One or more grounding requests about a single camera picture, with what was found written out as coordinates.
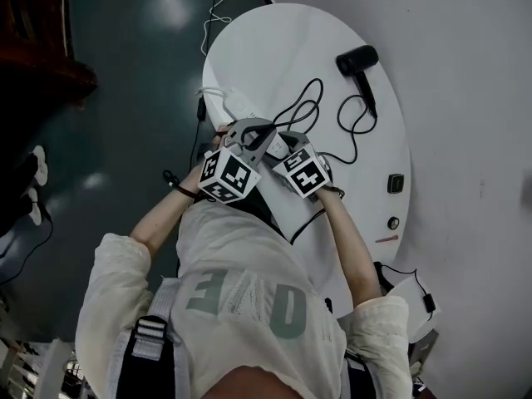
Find person's left forearm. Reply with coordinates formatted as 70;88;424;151
129;162;217;261

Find wooden chairs stack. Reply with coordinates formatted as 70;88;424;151
0;0;99;111

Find white curved vanity table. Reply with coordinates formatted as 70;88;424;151
201;2;412;319

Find black hair dryer cord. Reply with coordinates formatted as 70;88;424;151
272;77;379;165

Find black hair dryer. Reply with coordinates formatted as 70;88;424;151
335;44;380;120

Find white printed T-shirt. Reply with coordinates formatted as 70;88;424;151
74;199;412;399

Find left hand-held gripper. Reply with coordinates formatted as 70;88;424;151
198;117;279;205

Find navy harness strap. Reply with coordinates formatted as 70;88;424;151
118;313;175;399
344;347;383;399

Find white cable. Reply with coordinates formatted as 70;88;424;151
195;0;233;99

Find person's neck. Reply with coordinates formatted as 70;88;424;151
203;363;323;399

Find person's right forearm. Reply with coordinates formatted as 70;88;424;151
316;185;383;307

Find black cable with adaptor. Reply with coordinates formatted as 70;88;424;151
189;0;221;174

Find person's left hand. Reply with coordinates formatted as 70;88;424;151
211;123;234;150

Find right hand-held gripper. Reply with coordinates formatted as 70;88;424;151
272;130;333;200

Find white shade table lamp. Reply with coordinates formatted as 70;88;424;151
372;260;442;344

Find black wristband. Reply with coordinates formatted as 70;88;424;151
162;169;196;201

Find black lamp cord switch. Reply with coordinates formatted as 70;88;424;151
380;264;437;322

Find white power strip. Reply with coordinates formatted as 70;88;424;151
219;88;288;160

